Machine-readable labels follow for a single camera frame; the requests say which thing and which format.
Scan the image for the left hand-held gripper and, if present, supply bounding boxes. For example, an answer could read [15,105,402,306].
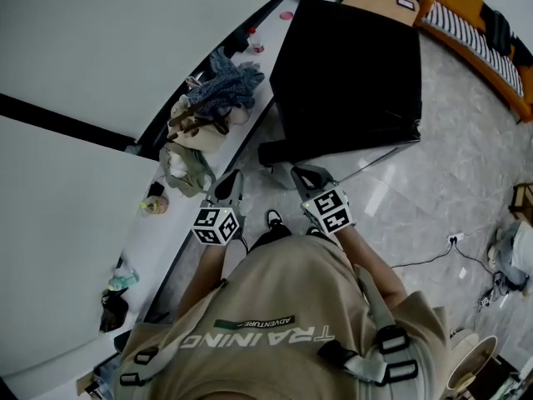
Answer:
[191,170,245,248]

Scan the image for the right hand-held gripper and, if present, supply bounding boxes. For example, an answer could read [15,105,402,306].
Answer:
[290,165,356,238]

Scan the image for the black mini fridge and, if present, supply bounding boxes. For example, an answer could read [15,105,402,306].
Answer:
[268,0,422,167]

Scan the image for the person's left forearm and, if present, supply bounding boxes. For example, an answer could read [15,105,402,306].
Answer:
[174,239,234,320]

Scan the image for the person's right forearm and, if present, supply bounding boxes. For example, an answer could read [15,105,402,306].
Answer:
[335,225,409,308]

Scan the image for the olive green shoulder bag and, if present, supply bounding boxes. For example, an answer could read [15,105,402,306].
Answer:
[157,142,217,199]

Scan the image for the white crumpled cloth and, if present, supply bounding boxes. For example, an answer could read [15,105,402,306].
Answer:
[168,154,191,178]

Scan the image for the beige tote bag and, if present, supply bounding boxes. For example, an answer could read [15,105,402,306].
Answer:
[166,93,230,154]

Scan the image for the black trousers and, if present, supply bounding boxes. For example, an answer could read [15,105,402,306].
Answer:
[247,225,334,253]

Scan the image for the light cloth bag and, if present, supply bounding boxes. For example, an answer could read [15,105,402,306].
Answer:
[227,104,252,125]

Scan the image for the white ledge with black edge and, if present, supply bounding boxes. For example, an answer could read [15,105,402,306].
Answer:
[0,0,313,391]

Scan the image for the blue plaid shirt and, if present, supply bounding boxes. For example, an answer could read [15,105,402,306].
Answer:
[185,46,267,112]

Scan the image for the beige printed t-shirt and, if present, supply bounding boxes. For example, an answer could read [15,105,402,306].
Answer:
[112,233,453,400]

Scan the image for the grey harness with black buckles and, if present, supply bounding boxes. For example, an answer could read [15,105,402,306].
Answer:
[118,264,420,387]

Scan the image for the mint green water bottle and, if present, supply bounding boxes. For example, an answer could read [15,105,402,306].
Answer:
[107,268,141,292]

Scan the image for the red-capped clear bottle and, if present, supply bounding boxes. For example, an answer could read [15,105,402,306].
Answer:
[247,26,267,56]

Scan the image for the black handbag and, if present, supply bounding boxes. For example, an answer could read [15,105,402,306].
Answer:
[98,288,130,335]

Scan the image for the white roller blind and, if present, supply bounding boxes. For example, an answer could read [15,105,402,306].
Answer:
[0,114,162,374]
[0,0,309,141]

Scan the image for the wooden shelf rack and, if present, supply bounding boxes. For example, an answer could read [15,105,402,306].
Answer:
[508,181,533,225]

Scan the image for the striped black white cushion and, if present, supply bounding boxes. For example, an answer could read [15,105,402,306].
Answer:
[421,0,526,98]

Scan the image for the black garment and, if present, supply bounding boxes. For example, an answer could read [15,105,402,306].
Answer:
[477,8,533,69]

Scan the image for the brown cardboard box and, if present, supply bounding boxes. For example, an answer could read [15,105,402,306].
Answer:
[75,373,102,398]

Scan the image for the dark brown cabinet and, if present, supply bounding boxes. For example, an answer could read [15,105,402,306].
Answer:
[478,354,521,400]

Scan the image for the black cable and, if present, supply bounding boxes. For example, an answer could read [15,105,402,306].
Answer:
[456,242,500,278]
[389,242,457,270]

